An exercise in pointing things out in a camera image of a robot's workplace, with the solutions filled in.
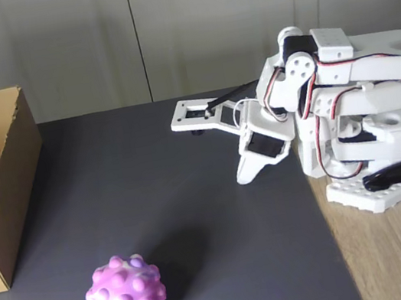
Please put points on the dark grey table mat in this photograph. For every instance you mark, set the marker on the dark grey table mat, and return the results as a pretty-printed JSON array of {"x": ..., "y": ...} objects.
[{"x": 203, "y": 254}]

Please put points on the pink purple knobby ball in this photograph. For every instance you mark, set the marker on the pink purple knobby ball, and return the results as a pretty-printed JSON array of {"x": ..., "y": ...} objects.
[{"x": 127, "y": 295}]

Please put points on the white gripper camera mount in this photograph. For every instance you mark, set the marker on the white gripper camera mount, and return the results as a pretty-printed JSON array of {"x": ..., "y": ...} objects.
[{"x": 180, "y": 120}]

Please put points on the brown cardboard box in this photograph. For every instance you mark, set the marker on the brown cardboard box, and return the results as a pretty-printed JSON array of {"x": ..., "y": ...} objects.
[{"x": 14, "y": 171}]

